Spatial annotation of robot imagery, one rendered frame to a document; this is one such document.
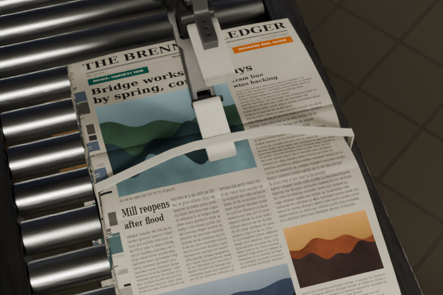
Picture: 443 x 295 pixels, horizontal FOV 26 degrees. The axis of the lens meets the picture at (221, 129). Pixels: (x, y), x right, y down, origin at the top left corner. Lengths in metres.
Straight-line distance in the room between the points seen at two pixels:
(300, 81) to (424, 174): 1.28
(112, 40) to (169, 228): 0.59
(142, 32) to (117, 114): 0.47
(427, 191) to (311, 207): 1.33
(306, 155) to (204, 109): 0.12
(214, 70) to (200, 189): 0.18
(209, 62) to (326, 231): 0.24
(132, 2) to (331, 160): 0.64
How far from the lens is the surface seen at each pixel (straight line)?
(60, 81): 1.50
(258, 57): 1.16
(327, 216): 1.03
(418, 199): 2.33
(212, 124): 1.02
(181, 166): 1.04
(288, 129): 1.03
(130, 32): 1.55
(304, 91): 1.11
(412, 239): 2.28
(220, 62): 0.89
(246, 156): 1.05
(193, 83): 1.03
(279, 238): 1.01
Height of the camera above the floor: 1.97
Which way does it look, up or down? 55 degrees down
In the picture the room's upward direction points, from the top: straight up
